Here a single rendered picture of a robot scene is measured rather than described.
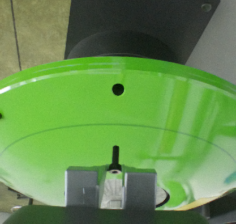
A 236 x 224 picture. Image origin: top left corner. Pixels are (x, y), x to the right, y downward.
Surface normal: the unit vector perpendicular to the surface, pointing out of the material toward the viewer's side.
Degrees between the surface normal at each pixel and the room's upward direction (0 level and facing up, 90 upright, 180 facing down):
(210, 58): 0
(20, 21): 0
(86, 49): 90
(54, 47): 0
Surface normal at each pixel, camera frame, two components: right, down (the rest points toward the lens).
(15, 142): -0.29, 0.61
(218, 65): -0.04, 0.82
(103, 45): -0.29, -0.55
